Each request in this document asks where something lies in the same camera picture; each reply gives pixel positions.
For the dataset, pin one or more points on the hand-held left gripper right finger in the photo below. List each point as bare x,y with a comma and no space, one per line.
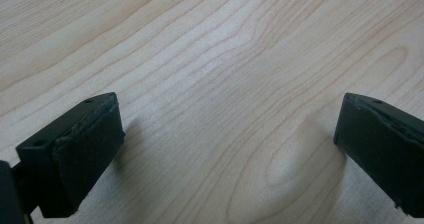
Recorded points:
383,144

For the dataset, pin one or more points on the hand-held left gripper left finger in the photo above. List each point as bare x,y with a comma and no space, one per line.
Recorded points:
80,150

